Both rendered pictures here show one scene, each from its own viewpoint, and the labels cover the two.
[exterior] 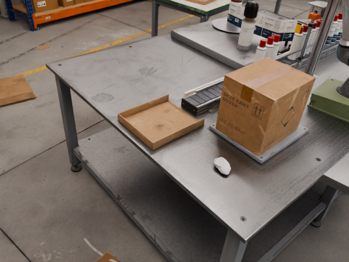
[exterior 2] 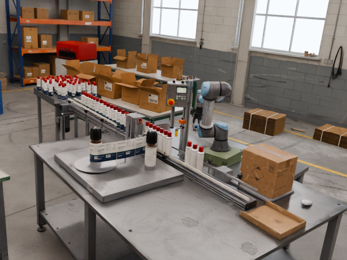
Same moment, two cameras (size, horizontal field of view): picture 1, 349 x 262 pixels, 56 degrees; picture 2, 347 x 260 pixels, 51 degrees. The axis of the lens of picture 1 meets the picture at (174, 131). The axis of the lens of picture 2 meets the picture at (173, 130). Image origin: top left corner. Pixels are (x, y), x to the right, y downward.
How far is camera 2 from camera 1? 272 cm
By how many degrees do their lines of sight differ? 76
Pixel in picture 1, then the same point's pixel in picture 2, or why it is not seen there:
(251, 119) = (289, 174)
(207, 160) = (301, 208)
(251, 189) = (316, 198)
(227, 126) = (278, 190)
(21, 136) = not seen: outside the picture
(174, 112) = (255, 213)
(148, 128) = (283, 226)
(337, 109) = (234, 159)
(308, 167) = not seen: hidden behind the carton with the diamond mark
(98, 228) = not seen: outside the picture
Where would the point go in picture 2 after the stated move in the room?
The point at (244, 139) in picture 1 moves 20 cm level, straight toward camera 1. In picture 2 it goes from (286, 189) to (316, 195)
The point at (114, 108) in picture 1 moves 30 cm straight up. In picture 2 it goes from (263, 241) to (271, 193)
